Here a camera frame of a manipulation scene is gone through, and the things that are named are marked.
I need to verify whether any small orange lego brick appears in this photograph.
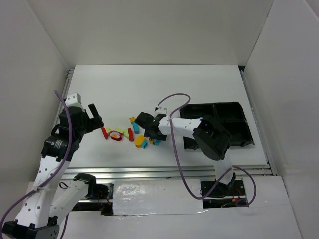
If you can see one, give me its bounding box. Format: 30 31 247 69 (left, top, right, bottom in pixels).
129 117 136 123

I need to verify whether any red lego bar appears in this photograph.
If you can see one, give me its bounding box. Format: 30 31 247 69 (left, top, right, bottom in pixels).
101 127 109 140
127 128 134 142

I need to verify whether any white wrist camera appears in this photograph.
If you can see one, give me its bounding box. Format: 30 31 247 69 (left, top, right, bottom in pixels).
154 106 167 116
65 93 82 107

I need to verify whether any red flower lego piece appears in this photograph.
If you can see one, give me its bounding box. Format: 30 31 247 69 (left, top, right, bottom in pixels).
109 130 123 141

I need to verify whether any aluminium left rail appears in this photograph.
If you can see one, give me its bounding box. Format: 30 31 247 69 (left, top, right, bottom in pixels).
61 68 75 98

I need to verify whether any orange oval lego piece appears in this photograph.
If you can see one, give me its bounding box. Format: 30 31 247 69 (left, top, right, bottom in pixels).
134 135 145 148

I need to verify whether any aluminium front rail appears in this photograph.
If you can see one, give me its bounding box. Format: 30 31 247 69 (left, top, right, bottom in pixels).
59 166 271 180

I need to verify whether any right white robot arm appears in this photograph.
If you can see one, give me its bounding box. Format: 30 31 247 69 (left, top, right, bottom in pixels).
135 112 236 200

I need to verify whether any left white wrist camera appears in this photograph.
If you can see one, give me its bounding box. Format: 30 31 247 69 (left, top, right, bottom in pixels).
65 93 82 107

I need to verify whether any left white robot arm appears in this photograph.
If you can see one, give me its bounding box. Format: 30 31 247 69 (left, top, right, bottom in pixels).
0 104 106 239

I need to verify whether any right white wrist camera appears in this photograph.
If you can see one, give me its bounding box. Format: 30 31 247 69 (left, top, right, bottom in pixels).
154 106 167 116

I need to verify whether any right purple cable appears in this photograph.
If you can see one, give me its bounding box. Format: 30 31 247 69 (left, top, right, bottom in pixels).
158 93 257 208

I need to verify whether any black four-compartment tray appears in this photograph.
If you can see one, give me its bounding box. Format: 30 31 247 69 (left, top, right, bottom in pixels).
179 101 255 151

